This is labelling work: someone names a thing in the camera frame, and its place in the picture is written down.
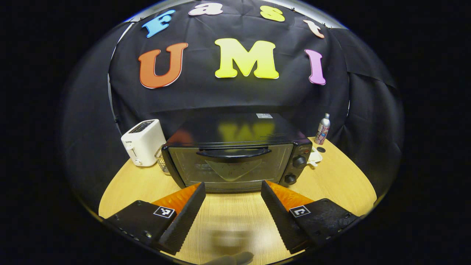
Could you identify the white toaster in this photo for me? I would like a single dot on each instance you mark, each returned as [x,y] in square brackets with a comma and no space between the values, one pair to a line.
[145,143]

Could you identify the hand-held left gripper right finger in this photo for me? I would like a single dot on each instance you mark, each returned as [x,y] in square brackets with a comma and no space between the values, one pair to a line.
[278,217]

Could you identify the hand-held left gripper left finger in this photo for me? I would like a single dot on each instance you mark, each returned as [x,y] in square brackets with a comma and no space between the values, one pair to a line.
[186,219]

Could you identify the black electric oven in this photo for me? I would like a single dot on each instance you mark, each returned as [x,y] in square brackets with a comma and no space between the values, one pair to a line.
[235,127]

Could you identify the white divided snack plate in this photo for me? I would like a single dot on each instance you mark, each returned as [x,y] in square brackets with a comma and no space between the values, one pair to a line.
[315,157]

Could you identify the black backdrop cloth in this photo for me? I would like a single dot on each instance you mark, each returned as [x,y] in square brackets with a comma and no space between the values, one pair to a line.
[206,92]

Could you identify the silver patterned bottle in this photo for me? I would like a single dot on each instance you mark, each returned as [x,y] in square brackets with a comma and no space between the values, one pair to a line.
[322,132]

